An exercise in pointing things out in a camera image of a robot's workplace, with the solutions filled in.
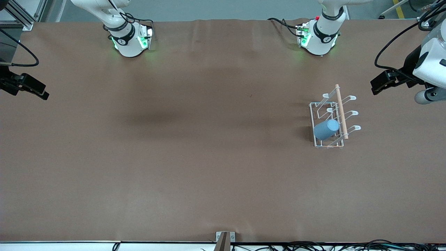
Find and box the black base cable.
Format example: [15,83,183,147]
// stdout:
[122,13,155,32]
[267,17,300,37]

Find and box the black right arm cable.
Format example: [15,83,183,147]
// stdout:
[0,29,39,67]

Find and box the grey metal tube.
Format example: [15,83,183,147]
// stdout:
[379,0,410,20]

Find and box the white wire cup holder rack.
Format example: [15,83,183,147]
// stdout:
[309,84,362,149]

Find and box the grey metal bracket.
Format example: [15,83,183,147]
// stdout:
[216,231,236,243]

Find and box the aluminium frame profile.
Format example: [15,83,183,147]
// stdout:
[417,9,438,28]
[0,0,36,32]

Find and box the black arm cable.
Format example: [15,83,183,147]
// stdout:
[0,29,39,67]
[374,0,446,84]

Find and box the black cable bundle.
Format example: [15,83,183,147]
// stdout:
[230,239,446,251]

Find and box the brown table cover sheet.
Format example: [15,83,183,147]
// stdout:
[0,18,446,244]

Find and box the brown camera pole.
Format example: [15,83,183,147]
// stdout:
[214,232,231,251]

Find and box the blue plastic cup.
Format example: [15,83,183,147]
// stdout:
[313,119,340,141]

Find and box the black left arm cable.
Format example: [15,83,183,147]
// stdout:
[374,0,446,84]

